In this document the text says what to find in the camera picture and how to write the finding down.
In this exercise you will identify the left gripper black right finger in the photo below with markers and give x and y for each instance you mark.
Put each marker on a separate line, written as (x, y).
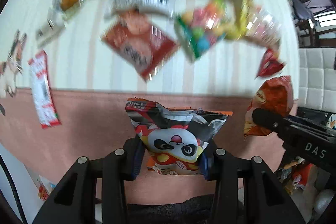
(246, 191)

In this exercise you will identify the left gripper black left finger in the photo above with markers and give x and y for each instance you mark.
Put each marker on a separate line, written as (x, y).
(73, 200)

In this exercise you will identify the orange chip bag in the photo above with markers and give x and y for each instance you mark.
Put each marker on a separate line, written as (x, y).
(275, 95)

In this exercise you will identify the panda snack bag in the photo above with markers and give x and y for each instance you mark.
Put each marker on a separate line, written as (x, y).
(174, 138)

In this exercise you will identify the yellow clear snack bag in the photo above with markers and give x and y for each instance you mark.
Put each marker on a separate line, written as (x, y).
(254, 24)

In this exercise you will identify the colourful candy bag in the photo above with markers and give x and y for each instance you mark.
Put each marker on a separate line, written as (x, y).
(201, 28)

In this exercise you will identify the red square snack packet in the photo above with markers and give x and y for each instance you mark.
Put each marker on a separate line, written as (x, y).
(140, 43)

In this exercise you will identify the white padded chair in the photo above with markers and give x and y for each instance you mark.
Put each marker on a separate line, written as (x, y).
(317, 82)

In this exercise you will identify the small red snack packet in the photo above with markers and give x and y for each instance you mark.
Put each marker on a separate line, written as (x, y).
(270, 64)

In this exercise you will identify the red white snack bar packet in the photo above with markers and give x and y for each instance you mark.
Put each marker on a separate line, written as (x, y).
(42, 97)

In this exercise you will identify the striped cat play mat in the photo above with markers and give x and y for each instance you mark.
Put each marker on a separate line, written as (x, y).
(91, 84)

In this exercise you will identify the white packet near egg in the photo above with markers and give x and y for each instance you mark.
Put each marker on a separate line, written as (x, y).
(53, 25)

